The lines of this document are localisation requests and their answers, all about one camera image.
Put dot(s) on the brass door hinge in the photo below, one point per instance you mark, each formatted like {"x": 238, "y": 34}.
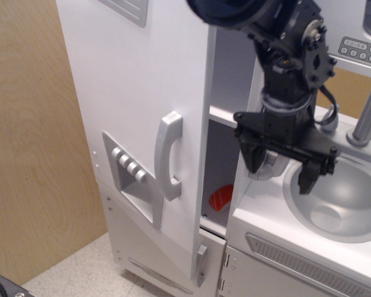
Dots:
{"x": 226, "y": 259}
{"x": 222, "y": 282}

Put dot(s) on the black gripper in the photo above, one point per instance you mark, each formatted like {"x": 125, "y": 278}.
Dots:
{"x": 292, "y": 135}

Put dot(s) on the lower brass door hinge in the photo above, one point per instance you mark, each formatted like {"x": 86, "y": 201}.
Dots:
{"x": 222, "y": 282}

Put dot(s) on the toy microwave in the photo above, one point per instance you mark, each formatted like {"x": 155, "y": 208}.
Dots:
{"x": 348, "y": 34}

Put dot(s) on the grey fridge door handle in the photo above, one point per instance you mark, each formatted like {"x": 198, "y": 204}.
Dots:
{"x": 169, "y": 131}

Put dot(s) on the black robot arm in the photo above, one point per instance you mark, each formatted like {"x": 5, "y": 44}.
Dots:
{"x": 289, "y": 39}

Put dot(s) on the grey toy sink basin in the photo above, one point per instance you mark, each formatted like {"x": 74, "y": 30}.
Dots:
{"x": 339, "y": 205}

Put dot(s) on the black case corner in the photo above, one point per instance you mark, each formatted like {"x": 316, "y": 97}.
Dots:
{"x": 9, "y": 288}

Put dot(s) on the grey toy faucet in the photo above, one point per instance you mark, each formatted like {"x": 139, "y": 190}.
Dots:
{"x": 361, "y": 135}

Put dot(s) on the grey ice dispenser panel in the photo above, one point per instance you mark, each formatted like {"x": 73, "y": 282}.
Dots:
{"x": 134, "y": 182}

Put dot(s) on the grey faucet knob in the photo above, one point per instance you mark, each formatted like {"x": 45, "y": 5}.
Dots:
{"x": 330, "y": 120}

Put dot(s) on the white fridge door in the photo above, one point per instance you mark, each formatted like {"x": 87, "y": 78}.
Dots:
{"x": 134, "y": 62}

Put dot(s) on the white toy kitchen cabinet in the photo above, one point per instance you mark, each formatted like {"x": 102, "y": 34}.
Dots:
{"x": 259, "y": 207}

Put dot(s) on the grey toy telephone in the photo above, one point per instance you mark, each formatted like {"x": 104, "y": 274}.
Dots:
{"x": 274, "y": 165}

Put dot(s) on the white lower freezer door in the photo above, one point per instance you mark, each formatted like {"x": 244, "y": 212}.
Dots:
{"x": 155, "y": 256}

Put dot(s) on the grey lower door handle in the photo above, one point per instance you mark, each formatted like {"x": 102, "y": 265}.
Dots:
{"x": 199, "y": 273}

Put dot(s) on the orange toy salmon sushi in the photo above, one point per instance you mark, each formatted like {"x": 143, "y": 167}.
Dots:
{"x": 220, "y": 200}

